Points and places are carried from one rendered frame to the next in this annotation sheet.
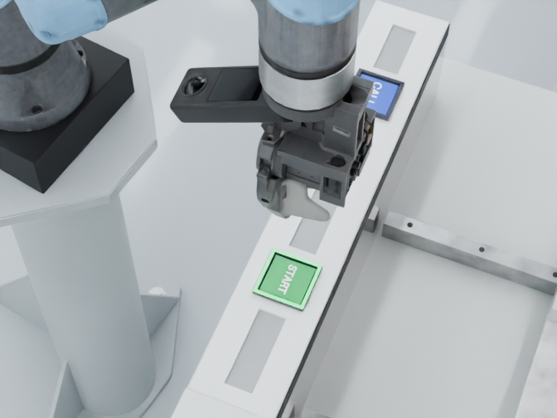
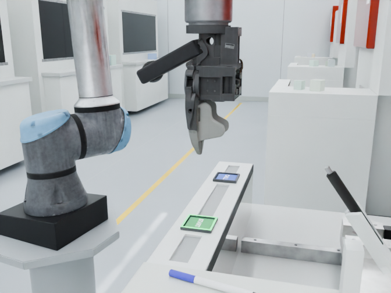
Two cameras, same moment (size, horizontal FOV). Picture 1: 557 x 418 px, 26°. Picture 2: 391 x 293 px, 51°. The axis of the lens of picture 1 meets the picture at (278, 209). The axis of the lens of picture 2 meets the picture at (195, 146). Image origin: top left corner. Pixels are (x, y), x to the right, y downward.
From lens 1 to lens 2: 0.78 m
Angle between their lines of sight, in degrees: 43
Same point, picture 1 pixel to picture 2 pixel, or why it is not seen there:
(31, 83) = (58, 186)
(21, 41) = (56, 158)
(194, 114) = (149, 70)
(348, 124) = (233, 38)
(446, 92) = (255, 211)
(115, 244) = not seen: outside the picture
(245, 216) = not seen: outside the picture
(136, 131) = (108, 229)
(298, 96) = (208, 8)
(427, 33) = (244, 165)
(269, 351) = (195, 249)
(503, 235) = not seen: hidden behind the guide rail
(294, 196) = (205, 117)
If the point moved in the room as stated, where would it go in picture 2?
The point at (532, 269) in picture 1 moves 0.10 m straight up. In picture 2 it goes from (325, 249) to (329, 205)
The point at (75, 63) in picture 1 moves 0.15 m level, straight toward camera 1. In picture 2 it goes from (80, 186) to (89, 208)
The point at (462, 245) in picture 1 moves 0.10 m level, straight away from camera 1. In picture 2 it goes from (284, 244) to (283, 224)
